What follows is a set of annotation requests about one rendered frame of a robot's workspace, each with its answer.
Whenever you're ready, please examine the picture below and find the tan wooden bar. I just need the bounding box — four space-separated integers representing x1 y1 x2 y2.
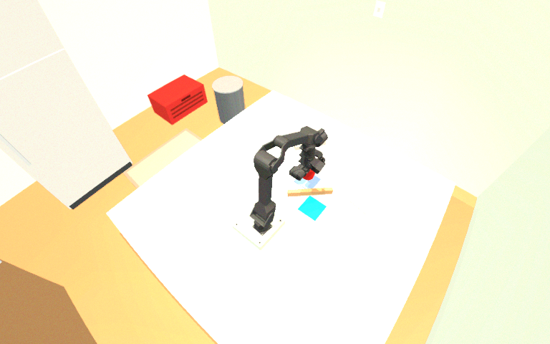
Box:
287 187 333 197

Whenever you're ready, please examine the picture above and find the red cup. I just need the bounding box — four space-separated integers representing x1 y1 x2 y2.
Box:
303 169 315 180

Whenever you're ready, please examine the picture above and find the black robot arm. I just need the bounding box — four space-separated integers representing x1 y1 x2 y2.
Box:
249 126 328 236

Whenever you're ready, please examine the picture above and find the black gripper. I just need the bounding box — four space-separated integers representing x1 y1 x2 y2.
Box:
289 149 323 181

